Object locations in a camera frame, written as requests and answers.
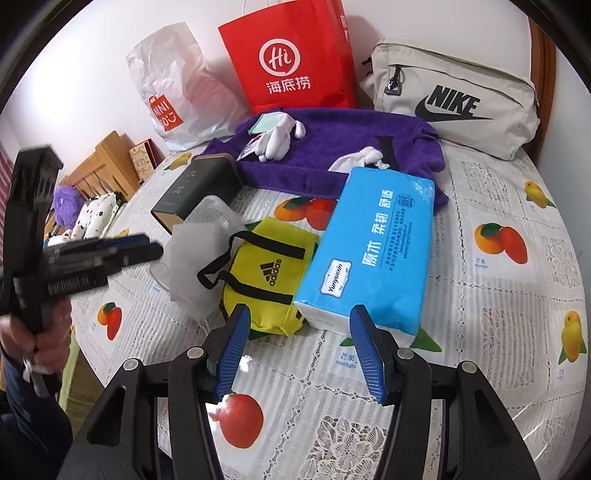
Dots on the purple towel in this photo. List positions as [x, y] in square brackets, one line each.
[332, 138]

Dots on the blue tissue pack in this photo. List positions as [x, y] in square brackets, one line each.
[374, 249]

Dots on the wooden headboard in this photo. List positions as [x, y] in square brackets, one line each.
[108, 161]

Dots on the clear plastic bag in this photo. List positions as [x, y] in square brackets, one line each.
[194, 254]

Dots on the wooden door frame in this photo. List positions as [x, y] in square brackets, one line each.
[545, 69]

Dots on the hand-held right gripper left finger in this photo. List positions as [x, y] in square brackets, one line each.
[233, 350]

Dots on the purple plush toy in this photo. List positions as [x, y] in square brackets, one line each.
[67, 207]

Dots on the small white red packet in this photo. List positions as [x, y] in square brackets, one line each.
[248, 148]

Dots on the person's left hand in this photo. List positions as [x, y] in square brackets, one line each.
[51, 355]

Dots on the white dotted pillow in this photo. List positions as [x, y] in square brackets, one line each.
[94, 214]

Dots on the red paper bag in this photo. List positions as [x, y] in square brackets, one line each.
[286, 60]

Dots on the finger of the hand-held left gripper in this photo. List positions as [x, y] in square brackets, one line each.
[124, 242]
[138, 256]

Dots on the fruit print tablecloth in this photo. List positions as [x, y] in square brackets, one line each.
[485, 300]

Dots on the person's left forearm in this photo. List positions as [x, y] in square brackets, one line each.
[27, 415]

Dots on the yellow small bag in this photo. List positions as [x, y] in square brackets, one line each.
[268, 258]

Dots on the patterned small box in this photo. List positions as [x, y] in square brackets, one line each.
[144, 159]

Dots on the grey waist bag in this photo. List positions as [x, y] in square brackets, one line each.
[452, 101]

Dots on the dark green tin box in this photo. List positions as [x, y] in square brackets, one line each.
[194, 189]

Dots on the white glove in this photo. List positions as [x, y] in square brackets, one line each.
[279, 136]
[358, 159]

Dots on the mint green cloth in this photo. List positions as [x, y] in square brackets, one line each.
[264, 122]

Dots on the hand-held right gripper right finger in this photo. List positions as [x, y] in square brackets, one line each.
[369, 355]

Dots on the white plastic shopping bag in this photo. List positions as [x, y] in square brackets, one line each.
[184, 92]

